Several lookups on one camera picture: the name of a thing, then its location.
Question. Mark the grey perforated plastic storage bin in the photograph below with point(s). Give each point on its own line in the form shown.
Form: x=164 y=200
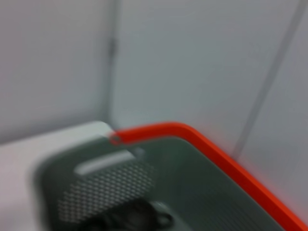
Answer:
x=192 y=183

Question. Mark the black clay teapot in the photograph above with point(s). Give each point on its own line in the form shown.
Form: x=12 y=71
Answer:
x=134 y=216

